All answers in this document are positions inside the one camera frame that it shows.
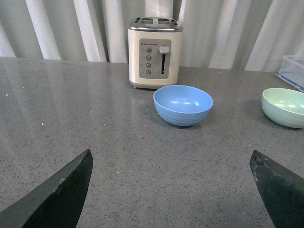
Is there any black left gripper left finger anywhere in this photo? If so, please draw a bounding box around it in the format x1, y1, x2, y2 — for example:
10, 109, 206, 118
0, 150, 93, 228

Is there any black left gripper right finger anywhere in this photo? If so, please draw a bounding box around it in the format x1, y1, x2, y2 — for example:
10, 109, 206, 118
250, 150, 304, 228

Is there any green plastic bowl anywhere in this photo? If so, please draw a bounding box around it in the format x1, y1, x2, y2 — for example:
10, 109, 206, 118
261, 88, 304, 128

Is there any blue plastic bowl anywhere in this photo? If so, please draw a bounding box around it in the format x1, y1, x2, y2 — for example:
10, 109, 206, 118
153, 85, 213, 126

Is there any clear plastic food container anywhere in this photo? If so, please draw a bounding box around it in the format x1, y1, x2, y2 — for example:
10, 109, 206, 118
276, 55, 304, 92

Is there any white curtain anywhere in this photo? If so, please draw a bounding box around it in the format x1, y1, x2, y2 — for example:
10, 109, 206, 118
0, 0, 304, 72

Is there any cream two-slot toaster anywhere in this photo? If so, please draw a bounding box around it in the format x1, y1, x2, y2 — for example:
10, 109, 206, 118
128, 17, 183, 89

